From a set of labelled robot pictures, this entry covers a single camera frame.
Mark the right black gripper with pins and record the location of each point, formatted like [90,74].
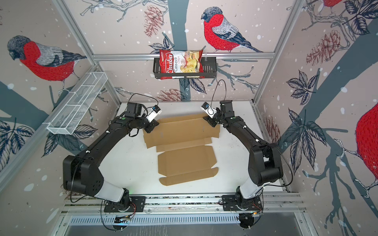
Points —
[209,121]

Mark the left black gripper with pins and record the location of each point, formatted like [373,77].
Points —
[153,124]

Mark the brown cardboard box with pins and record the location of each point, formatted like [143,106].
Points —
[184,149]

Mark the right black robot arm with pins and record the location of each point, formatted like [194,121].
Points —
[264,163]

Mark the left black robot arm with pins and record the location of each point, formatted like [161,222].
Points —
[81,173]

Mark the red cassava chips bag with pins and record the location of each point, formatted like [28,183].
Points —
[173,62]

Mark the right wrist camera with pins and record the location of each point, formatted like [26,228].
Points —
[208,109]

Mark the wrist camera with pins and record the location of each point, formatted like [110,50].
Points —
[154,113]
[208,109]

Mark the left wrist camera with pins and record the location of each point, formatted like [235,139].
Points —
[154,113]

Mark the black wire basket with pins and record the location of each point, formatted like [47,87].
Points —
[209,67]

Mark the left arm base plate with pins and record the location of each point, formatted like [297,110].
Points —
[131,204]

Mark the white wire mesh basket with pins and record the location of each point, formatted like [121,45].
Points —
[69,117]

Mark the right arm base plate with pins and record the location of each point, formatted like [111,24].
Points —
[242,203]

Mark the aluminium mounting rail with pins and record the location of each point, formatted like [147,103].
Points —
[191,203]

